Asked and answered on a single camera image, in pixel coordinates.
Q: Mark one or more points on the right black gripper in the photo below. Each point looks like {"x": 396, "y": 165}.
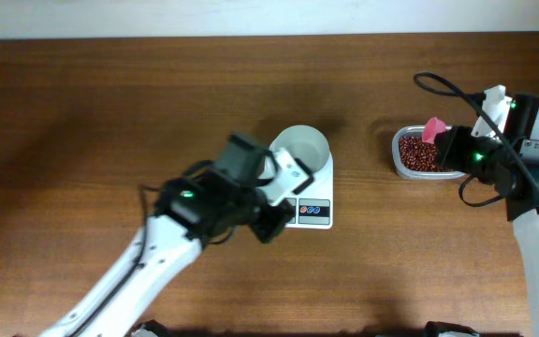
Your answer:
{"x": 448, "y": 143}

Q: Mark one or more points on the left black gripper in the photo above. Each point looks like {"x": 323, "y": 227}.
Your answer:
{"x": 280, "y": 213}

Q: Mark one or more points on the pink measuring scoop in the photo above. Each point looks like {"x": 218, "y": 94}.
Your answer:
{"x": 432, "y": 129}

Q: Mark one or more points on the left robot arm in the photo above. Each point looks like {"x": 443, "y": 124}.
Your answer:
{"x": 246, "y": 185}

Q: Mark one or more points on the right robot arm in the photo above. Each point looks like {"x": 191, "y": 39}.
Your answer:
{"x": 518, "y": 186}

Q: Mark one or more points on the white digital kitchen scale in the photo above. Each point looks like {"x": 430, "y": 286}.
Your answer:
{"x": 314, "y": 205}

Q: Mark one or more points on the red beans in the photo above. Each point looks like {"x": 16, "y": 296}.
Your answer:
{"x": 418, "y": 156}

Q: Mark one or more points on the clear plastic bean container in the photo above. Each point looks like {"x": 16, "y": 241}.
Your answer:
{"x": 416, "y": 131}

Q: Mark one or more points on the white round bowl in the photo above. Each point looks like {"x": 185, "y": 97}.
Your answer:
{"x": 305, "y": 143}

